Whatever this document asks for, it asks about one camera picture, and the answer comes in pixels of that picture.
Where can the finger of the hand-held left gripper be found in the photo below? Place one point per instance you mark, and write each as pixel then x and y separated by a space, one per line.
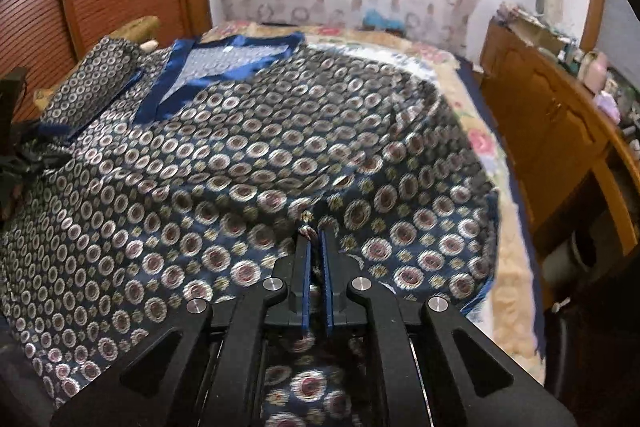
pixel 14 157

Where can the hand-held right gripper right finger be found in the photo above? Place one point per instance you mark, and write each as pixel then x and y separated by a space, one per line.
pixel 328 292

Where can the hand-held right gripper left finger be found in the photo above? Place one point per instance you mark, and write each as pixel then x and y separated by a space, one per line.
pixel 303 292

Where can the navy patterned satin shirt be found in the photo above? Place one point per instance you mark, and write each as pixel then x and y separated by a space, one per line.
pixel 250 157

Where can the tan pillow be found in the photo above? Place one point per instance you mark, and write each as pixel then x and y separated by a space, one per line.
pixel 135 29

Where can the floral bed blanket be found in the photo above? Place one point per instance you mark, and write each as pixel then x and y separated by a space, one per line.
pixel 500 147

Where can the teal cloth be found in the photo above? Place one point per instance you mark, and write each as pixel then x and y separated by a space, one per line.
pixel 382 19

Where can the wooden cabinet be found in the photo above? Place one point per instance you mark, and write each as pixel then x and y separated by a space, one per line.
pixel 540 97

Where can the cardboard box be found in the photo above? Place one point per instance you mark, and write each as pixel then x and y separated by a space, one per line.
pixel 532 32

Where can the pink bottle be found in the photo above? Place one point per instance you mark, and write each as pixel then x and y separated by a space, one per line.
pixel 595 72

